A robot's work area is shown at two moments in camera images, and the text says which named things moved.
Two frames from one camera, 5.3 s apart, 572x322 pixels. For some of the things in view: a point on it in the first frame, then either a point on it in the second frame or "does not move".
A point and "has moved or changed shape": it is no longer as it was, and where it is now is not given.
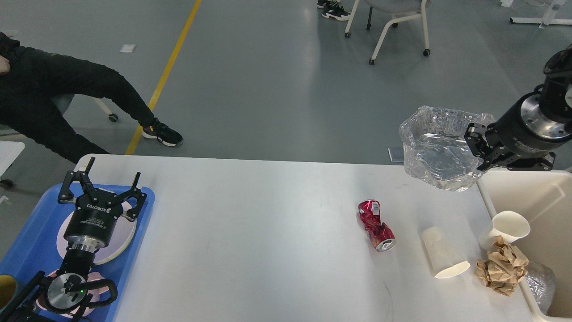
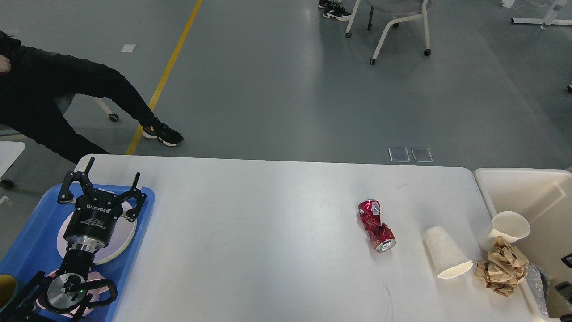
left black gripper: (92, 225) does not move
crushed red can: (380, 235) does not move
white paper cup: (447, 254) does not move
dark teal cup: (8, 290) does not move
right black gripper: (524, 130) to (565, 289)
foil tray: (541, 281) has moved or changed shape
